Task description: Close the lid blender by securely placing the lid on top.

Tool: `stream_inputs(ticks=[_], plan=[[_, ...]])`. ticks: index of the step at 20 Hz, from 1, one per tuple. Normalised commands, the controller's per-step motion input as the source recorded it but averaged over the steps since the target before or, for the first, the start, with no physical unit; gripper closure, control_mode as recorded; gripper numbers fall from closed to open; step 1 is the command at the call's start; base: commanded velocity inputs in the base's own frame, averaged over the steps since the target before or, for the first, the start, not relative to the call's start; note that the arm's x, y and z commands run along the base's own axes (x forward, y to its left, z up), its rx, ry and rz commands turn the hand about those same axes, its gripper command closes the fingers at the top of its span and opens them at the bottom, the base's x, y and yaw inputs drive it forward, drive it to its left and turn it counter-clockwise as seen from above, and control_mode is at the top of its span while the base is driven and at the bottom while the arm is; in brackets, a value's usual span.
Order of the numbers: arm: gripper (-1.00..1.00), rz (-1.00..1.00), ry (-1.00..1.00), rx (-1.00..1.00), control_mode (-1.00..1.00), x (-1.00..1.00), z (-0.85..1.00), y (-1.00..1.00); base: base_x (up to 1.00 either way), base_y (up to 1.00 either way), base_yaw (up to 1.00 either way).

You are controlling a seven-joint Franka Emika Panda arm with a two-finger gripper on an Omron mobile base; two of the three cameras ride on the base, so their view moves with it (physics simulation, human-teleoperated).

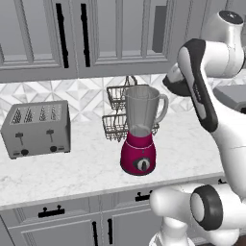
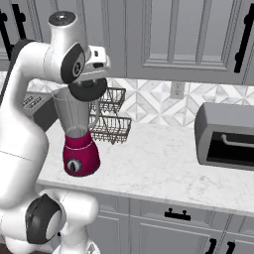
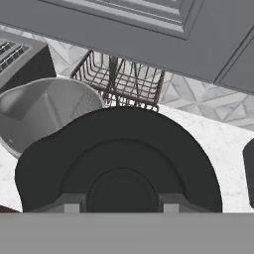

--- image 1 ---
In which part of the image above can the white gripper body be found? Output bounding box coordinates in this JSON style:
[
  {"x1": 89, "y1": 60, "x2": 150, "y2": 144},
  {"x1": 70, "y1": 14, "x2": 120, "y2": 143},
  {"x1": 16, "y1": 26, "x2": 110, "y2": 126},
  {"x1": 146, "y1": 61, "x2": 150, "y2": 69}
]
[{"x1": 162, "y1": 61, "x2": 193, "y2": 98}]

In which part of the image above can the red blender with clear jar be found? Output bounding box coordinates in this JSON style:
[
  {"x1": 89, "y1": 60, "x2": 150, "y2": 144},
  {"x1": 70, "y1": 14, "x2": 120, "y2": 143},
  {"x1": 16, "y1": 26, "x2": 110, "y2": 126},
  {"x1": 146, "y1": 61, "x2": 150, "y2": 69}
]
[{"x1": 119, "y1": 85, "x2": 170, "y2": 177}]

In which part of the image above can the grey box-shaped appliance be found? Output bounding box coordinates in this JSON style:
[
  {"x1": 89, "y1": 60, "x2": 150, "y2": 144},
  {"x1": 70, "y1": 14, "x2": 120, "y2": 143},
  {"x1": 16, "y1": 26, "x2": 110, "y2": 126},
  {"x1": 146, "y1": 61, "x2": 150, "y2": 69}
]
[{"x1": 212, "y1": 84, "x2": 246, "y2": 114}]

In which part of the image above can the grey drawer front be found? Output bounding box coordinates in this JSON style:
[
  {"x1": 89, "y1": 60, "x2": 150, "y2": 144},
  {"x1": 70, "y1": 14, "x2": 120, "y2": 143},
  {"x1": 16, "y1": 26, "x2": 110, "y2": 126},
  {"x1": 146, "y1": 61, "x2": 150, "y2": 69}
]
[
  {"x1": 0, "y1": 195, "x2": 101, "y2": 229},
  {"x1": 111, "y1": 187, "x2": 162, "y2": 209}
]

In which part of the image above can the silver four-slot toaster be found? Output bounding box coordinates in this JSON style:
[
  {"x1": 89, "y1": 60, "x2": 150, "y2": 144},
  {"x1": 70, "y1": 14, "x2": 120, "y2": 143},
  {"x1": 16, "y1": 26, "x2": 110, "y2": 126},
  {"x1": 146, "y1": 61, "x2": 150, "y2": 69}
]
[{"x1": 0, "y1": 100, "x2": 72, "y2": 160}]

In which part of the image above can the grey base cupboard door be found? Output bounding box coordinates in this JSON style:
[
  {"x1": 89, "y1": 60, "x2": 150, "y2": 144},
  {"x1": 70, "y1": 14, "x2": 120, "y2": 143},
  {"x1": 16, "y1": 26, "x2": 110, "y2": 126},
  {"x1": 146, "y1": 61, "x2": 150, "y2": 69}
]
[
  {"x1": 7, "y1": 214, "x2": 104, "y2": 246},
  {"x1": 103, "y1": 205, "x2": 166, "y2": 246}
]

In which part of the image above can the grey wall cupboard door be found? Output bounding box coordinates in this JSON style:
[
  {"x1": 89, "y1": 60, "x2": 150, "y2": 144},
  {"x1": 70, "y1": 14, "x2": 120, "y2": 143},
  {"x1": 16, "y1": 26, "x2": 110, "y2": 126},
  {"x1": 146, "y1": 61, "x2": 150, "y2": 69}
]
[
  {"x1": 0, "y1": 0, "x2": 78, "y2": 84},
  {"x1": 72, "y1": 0, "x2": 178, "y2": 80},
  {"x1": 174, "y1": 0, "x2": 234, "y2": 62}
]

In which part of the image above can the two-tier wire basket stand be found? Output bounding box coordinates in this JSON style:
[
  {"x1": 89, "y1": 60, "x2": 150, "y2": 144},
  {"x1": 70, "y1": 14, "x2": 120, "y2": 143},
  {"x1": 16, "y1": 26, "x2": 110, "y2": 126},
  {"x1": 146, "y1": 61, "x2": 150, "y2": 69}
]
[{"x1": 101, "y1": 75, "x2": 160, "y2": 143}]

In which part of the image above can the long black cupboard handle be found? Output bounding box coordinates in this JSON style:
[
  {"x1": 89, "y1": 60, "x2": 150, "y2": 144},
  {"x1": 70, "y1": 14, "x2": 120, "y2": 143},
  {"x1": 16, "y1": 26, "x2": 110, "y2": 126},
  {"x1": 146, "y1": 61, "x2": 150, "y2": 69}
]
[
  {"x1": 80, "y1": 3, "x2": 91, "y2": 68},
  {"x1": 55, "y1": 3, "x2": 70, "y2": 69}
]

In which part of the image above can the black base cupboard handle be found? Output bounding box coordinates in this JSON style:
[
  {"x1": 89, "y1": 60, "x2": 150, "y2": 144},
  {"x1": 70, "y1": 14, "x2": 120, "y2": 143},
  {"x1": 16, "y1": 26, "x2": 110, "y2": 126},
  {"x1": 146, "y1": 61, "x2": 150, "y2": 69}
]
[
  {"x1": 107, "y1": 217, "x2": 114, "y2": 245},
  {"x1": 91, "y1": 220, "x2": 100, "y2": 246}
]

